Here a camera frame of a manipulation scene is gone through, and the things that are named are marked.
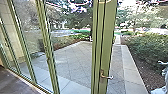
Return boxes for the green hedge shrubs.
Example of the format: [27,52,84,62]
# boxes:
[123,31,168,69]

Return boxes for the white outdoor sculpture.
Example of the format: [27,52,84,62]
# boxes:
[156,59,168,94]

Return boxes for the low planted shrub bed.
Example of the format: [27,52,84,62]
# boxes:
[37,31,92,52]

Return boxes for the metal door lever handle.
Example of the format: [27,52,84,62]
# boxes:
[99,69,115,83]

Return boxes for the green framed glass wall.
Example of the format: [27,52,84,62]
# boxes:
[0,0,104,94]

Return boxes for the green framed glass door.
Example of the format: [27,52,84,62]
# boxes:
[99,0,168,94]

